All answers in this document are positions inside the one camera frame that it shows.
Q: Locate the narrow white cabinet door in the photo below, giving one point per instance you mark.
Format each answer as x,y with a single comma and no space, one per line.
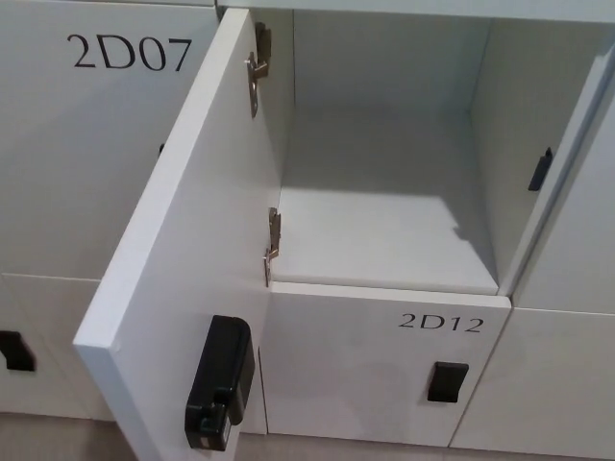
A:
572,211

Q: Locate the large silver door hinge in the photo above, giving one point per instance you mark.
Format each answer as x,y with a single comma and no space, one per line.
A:
257,67

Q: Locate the black lock strike plate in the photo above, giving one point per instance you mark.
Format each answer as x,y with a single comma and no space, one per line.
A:
540,169

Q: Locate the white open cabinet compartment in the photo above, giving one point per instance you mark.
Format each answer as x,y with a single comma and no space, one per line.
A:
384,182

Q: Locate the plain white cabinet door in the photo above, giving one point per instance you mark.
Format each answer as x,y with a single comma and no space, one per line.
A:
552,379

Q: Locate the white door marked 2D07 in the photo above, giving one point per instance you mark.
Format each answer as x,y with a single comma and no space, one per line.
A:
77,158

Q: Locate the small silver door hinge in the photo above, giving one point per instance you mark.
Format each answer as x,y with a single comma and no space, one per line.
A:
272,242

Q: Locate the black electronic lock box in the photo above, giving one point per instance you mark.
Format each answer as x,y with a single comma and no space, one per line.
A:
223,379

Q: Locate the white door marked 2D12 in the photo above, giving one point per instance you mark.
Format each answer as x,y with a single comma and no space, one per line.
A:
355,365

